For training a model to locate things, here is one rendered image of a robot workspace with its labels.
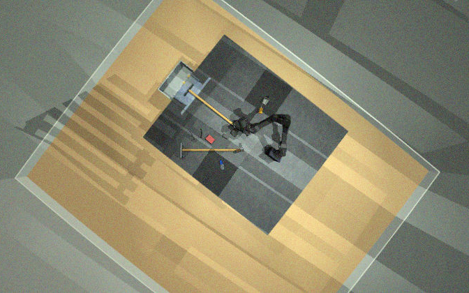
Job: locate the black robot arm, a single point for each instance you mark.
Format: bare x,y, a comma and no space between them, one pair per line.
284,119

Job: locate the red rectangular block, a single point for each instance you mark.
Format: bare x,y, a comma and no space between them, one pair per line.
210,139

